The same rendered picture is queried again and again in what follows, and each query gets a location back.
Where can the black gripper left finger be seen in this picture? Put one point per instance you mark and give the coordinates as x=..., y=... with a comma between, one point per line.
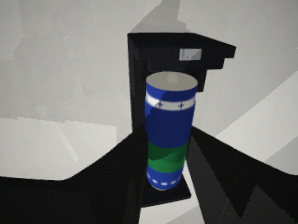
x=109, y=191

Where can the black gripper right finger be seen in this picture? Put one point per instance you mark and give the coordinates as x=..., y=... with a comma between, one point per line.
x=233, y=188

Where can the blue and green battery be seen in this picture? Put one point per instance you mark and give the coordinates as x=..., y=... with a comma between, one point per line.
x=170, y=103

